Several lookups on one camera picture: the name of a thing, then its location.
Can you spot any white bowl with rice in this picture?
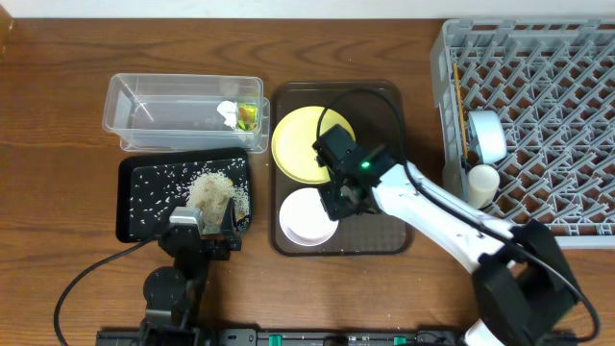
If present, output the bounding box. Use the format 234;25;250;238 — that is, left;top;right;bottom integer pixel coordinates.
279;187;339;247

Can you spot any yellow plate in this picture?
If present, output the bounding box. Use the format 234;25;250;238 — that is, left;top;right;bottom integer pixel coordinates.
272;106;331;185

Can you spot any green snack wrapper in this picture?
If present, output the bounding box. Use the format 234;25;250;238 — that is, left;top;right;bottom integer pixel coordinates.
237;103;258;131

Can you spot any white tissue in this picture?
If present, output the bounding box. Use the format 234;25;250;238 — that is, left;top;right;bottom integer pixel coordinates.
216;101;239;130

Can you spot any white cup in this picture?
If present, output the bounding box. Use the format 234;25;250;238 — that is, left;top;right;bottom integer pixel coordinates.
467;164;500;209

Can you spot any blue bowl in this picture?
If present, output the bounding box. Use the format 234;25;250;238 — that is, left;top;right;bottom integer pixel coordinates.
468;111;506;164

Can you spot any wooden chopstick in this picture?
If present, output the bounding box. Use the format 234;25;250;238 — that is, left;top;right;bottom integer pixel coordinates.
453;62;468;160

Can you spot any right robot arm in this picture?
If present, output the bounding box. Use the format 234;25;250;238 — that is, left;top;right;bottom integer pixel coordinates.
313;125;580;345

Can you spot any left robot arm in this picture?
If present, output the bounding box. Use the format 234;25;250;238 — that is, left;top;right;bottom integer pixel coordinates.
136;198;241;346

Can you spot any black waste tray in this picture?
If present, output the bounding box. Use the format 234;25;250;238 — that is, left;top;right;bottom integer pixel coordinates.
115;148;252;243

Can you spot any clear plastic waste bin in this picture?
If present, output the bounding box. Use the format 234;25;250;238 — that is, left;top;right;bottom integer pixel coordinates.
102;73;270;154

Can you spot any grey dishwasher rack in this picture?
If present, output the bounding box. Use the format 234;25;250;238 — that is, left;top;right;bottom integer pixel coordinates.
430;19;614;249

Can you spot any rice pile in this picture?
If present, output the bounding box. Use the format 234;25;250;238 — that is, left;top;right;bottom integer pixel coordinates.
186;172;250;235

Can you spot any dark brown serving tray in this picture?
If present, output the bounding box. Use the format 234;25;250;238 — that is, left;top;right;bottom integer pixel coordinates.
269;81;414;257

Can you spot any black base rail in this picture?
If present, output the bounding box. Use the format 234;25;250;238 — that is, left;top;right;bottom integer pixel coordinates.
95;329;461;346

